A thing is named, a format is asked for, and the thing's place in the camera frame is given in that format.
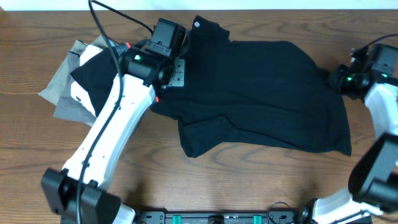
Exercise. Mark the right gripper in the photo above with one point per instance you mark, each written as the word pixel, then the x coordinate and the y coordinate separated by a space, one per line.
pixel 333 79

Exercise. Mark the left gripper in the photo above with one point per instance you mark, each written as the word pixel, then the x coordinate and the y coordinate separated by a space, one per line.
pixel 178 73

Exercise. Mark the black t-shirt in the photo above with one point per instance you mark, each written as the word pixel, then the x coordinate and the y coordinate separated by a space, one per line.
pixel 269 93

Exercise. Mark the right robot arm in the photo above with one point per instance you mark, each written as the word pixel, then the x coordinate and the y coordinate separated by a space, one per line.
pixel 372 185

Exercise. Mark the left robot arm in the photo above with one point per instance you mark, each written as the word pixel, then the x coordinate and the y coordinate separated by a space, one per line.
pixel 79 192

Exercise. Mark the black shorts with red waistband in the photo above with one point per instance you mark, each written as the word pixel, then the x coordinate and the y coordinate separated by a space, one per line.
pixel 96 77

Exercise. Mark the grey folded garment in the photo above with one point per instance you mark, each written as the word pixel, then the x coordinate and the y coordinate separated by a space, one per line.
pixel 58 91

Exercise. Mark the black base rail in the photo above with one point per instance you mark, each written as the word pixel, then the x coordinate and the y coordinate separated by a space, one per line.
pixel 279 216

